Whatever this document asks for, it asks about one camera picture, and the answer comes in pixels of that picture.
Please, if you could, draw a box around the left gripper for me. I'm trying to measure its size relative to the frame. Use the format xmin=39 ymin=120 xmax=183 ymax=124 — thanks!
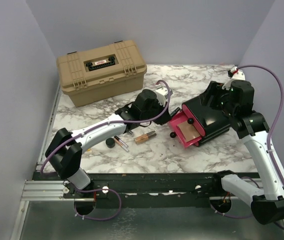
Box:
xmin=141 ymin=98 xmax=172 ymax=126

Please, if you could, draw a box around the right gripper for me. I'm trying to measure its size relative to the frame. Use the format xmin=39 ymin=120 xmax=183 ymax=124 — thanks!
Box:
xmin=200 ymin=79 xmax=236 ymax=117

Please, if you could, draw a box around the black makeup drawer organizer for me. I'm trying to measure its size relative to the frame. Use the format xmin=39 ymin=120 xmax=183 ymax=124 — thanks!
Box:
xmin=181 ymin=96 xmax=235 ymax=148

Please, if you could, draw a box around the beige concealer tube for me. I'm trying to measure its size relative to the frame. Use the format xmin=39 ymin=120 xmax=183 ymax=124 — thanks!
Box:
xmin=134 ymin=130 xmax=157 ymax=145

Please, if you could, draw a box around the pink top drawer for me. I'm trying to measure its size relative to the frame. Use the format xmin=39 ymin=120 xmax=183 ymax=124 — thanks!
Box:
xmin=182 ymin=104 xmax=205 ymax=136

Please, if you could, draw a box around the pink drawer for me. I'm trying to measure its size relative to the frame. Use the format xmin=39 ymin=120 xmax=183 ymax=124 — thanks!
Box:
xmin=182 ymin=104 xmax=205 ymax=136
xmin=168 ymin=111 xmax=202 ymax=148

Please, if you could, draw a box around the slim concealer tube white cap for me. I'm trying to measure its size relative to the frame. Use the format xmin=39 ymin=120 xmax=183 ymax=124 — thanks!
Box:
xmin=114 ymin=136 xmax=129 ymax=152

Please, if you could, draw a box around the square copper compact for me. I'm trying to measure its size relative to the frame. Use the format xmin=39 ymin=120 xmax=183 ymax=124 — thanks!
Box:
xmin=177 ymin=121 xmax=201 ymax=143

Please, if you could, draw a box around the small black round jar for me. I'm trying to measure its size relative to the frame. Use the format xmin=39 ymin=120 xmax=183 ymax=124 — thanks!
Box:
xmin=105 ymin=137 xmax=115 ymax=149

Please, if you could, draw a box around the black mascara stick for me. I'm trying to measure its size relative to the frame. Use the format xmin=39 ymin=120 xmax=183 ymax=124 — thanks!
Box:
xmin=171 ymin=107 xmax=180 ymax=117

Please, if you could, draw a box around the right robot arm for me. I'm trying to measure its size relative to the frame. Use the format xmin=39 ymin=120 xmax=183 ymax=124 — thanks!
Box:
xmin=200 ymin=80 xmax=284 ymax=225

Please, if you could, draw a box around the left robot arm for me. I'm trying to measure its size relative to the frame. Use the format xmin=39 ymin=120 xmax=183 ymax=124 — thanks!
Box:
xmin=45 ymin=87 xmax=172 ymax=198

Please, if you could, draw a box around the tan plastic toolbox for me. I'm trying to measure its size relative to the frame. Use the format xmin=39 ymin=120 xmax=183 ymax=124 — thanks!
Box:
xmin=56 ymin=40 xmax=147 ymax=107

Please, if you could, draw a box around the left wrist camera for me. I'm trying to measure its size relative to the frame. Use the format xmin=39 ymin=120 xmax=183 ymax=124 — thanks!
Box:
xmin=155 ymin=87 xmax=173 ymax=106

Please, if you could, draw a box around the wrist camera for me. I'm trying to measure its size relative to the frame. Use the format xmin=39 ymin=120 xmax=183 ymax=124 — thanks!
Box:
xmin=222 ymin=66 xmax=246 ymax=90
xmin=155 ymin=87 xmax=173 ymax=106

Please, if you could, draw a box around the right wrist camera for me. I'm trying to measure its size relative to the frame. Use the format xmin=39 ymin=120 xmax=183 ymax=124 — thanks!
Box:
xmin=222 ymin=66 xmax=246 ymax=90

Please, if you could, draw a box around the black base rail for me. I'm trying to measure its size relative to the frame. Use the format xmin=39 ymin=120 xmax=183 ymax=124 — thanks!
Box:
xmin=31 ymin=171 xmax=261 ymax=210

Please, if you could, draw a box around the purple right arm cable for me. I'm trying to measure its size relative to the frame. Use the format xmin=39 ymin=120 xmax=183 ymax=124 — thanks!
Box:
xmin=210 ymin=64 xmax=284 ymax=233

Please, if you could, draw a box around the aluminium extrusion frame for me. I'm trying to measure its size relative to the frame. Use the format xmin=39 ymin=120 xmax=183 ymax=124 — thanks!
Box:
xmin=10 ymin=88 xmax=105 ymax=240

